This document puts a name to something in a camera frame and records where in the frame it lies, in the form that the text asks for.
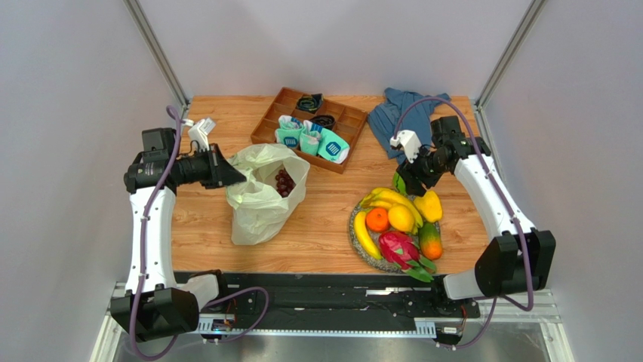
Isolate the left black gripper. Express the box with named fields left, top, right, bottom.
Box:
left=171, top=143, right=247, bottom=190

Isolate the green fake lime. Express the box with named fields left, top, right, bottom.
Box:
left=392, top=172, right=407, bottom=195

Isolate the yellow fake pepper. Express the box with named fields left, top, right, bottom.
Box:
left=413, top=190, right=443, bottom=223

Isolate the yellow fake lemon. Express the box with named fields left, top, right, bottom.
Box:
left=387, top=204, right=415, bottom=233

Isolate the yellow banana bunch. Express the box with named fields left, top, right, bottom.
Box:
left=359, top=188, right=424, bottom=235

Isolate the translucent yellow plastic bag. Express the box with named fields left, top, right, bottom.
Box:
left=226, top=143, right=310, bottom=246

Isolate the orange fake tangerine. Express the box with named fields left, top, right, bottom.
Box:
left=365, top=207, right=390, bottom=233

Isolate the orange green mango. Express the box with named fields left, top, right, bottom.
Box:
left=418, top=222, right=443, bottom=260

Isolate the dark purple grape bunch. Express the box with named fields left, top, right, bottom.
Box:
left=275, top=168, right=296, bottom=198

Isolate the pink dragon fruit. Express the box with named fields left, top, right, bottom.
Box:
left=378, top=231, right=437, bottom=283

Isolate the single yellow banana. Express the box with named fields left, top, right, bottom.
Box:
left=352, top=210, right=382, bottom=260

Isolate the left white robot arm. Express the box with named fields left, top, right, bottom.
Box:
left=110, top=126, right=246, bottom=342

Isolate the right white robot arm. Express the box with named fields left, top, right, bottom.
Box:
left=389, top=116, right=556, bottom=300

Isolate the teal sock left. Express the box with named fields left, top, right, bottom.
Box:
left=275, top=115, right=303, bottom=149

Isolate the teal sock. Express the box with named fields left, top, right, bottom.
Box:
left=299, top=120, right=350, bottom=164
left=275, top=115, right=303, bottom=149

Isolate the blue cloth shirt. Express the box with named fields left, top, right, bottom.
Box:
left=368, top=87, right=441, bottom=164

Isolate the speckled round plate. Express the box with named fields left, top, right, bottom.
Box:
left=349, top=205, right=439, bottom=275

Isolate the brown compartment tray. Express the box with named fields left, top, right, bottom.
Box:
left=251, top=87, right=367, bottom=174

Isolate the teal sock right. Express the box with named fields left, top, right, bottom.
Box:
left=299, top=120, right=350, bottom=164

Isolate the black rolled sock middle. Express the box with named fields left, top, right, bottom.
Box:
left=311, top=115, right=336, bottom=130

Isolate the dark rolled sock back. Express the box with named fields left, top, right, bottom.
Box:
left=296, top=94, right=324, bottom=114

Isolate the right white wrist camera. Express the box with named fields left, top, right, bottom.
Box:
left=389, top=130, right=423, bottom=164

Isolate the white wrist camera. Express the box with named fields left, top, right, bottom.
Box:
left=182, top=118, right=217, bottom=151
left=389, top=130, right=423, bottom=164

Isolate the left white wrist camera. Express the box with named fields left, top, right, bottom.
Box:
left=182, top=118, right=217, bottom=151

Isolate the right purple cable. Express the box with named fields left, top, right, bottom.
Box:
left=392, top=96, right=536, bottom=350

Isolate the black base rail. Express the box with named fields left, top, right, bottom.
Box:
left=203, top=272, right=484, bottom=333

